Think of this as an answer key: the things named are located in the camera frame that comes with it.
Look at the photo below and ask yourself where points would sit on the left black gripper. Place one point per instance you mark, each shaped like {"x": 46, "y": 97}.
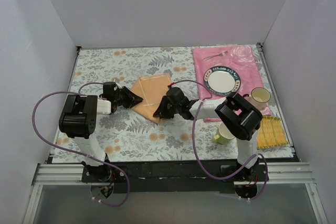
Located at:
{"x": 126, "y": 97}

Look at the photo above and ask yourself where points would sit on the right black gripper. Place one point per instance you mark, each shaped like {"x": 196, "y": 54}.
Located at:
{"x": 169, "y": 106}

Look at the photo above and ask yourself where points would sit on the orange satin napkin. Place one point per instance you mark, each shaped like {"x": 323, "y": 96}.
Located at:
{"x": 151, "y": 89}

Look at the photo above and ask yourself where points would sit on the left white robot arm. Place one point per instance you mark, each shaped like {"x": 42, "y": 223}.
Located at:
{"x": 78, "y": 122}

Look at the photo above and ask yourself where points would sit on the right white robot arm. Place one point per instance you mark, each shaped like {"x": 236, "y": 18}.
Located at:
{"x": 240, "y": 117}

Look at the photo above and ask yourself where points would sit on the floral patterned tablecloth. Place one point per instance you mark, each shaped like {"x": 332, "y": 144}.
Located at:
{"x": 126, "y": 135}

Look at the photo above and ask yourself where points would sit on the white plate green rim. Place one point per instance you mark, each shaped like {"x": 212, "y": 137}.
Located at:
{"x": 222, "y": 80}

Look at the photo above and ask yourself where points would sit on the yellow-green mug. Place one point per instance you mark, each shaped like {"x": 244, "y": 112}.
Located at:
{"x": 223, "y": 135}

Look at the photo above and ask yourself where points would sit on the silver fork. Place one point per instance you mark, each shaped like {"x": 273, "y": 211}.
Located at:
{"x": 217, "y": 55}

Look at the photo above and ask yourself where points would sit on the cream enamel mug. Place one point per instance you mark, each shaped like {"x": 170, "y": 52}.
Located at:
{"x": 259, "y": 98}

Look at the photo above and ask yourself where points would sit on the yellow woven bamboo basket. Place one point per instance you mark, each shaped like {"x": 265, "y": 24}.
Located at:
{"x": 271, "y": 133}

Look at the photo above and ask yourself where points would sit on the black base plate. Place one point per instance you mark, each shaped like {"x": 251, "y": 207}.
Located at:
{"x": 176, "y": 176}

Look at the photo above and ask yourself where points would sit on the aluminium frame rail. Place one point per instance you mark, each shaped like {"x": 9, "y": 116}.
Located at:
{"x": 287, "y": 171}

